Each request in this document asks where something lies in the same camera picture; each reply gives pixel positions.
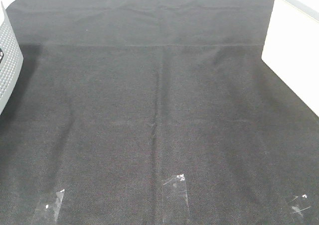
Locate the black table cloth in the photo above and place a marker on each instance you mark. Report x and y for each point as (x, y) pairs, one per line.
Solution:
(115, 96)

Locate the middle clear tape strip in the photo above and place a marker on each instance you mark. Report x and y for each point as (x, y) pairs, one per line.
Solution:
(175, 209)

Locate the clear tape strip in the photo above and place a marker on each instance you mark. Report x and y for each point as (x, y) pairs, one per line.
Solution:
(175, 209)
(299, 205)
(48, 208)

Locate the white slotted storage box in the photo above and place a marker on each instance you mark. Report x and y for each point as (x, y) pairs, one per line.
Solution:
(291, 48)

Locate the grey perforated basket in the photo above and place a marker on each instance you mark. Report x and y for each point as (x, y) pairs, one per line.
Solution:
(11, 59)

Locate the left clear tape strip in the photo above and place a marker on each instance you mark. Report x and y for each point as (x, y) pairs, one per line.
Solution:
(48, 208)

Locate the right clear tape strip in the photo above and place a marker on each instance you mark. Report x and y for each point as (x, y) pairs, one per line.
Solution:
(299, 205)

